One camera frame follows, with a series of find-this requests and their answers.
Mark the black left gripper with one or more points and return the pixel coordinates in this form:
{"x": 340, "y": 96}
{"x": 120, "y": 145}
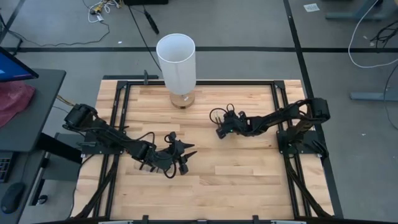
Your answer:
{"x": 169, "y": 157}

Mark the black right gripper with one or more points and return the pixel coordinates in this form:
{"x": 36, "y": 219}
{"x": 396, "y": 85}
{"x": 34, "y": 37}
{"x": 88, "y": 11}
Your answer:
{"x": 236, "y": 126}

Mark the thin black makeup brush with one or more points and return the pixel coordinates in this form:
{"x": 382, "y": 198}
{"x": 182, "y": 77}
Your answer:
{"x": 141, "y": 166}
{"x": 152, "y": 169}
{"x": 217, "y": 120}

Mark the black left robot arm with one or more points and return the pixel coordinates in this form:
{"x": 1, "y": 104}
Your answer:
{"x": 109, "y": 133}

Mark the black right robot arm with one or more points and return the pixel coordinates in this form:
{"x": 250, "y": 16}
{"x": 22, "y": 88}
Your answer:
{"x": 280, "y": 116}

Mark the black stick-shaped device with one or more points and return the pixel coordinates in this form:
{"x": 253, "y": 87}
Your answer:
{"x": 152, "y": 23}

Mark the grey desk foot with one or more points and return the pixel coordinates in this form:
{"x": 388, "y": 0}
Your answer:
{"x": 373, "y": 96}
{"x": 357, "y": 17}

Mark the white paper sheet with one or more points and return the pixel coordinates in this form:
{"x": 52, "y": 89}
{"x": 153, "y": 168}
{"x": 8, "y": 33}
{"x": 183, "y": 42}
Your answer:
{"x": 311, "y": 7}

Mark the black box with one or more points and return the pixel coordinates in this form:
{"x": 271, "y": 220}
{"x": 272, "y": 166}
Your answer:
{"x": 146, "y": 2}

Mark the black desk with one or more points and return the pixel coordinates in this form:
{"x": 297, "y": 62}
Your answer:
{"x": 37, "y": 118}

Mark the red cloth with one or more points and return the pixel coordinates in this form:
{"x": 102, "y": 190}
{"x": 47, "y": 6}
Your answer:
{"x": 15, "y": 99}

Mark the black computer mouse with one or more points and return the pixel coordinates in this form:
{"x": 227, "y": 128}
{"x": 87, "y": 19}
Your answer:
{"x": 13, "y": 196}

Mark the black keyboard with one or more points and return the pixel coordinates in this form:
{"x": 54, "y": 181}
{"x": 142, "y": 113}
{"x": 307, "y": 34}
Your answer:
{"x": 5, "y": 166}

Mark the computer monitor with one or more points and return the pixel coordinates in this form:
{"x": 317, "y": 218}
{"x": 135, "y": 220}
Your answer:
{"x": 12, "y": 68}

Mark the silver aluminium bracket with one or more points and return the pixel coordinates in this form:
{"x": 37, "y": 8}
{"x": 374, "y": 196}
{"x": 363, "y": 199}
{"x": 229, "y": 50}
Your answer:
{"x": 289, "y": 222}
{"x": 115, "y": 222}

